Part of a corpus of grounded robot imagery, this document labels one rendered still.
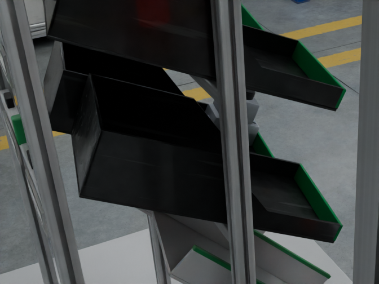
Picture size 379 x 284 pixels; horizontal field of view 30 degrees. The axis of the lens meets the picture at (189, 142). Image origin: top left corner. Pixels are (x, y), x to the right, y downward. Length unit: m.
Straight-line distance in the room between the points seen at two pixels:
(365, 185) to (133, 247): 1.14
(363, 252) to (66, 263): 0.46
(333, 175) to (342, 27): 1.67
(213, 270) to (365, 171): 0.57
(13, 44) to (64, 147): 2.91
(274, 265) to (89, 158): 0.37
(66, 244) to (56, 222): 0.03
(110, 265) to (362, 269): 1.10
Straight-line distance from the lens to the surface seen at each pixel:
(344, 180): 3.02
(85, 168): 0.67
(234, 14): 0.59
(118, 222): 2.86
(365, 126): 0.19
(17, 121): 0.76
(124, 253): 1.31
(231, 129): 0.63
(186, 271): 0.75
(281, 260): 0.95
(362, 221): 0.20
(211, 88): 0.65
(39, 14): 4.60
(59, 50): 0.84
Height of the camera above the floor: 1.67
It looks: 30 degrees down
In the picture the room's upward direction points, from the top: 6 degrees counter-clockwise
